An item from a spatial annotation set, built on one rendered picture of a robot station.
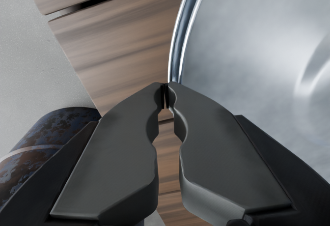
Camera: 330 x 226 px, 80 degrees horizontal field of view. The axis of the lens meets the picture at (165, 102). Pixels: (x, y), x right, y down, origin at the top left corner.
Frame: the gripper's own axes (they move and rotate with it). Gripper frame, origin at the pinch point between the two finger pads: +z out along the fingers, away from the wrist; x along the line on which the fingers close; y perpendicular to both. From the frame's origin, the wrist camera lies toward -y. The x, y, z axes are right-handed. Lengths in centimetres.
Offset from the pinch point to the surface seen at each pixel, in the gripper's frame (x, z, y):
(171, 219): 0.2, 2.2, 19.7
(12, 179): -28.3, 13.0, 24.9
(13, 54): -36, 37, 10
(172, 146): 0.5, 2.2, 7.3
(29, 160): -27.6, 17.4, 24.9
